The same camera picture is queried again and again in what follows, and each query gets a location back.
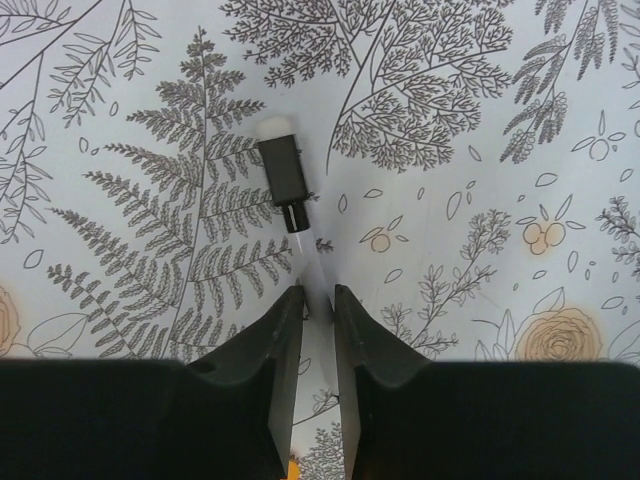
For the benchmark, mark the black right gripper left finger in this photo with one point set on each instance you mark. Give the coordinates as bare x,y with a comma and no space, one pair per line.
227,415

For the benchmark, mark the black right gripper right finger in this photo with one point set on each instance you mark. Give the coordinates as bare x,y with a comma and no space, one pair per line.
404,416

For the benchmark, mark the white marker black cap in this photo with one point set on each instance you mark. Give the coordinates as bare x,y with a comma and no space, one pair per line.
278,148

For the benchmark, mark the orange folder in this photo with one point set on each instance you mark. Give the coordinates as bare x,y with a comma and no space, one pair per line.
293,470

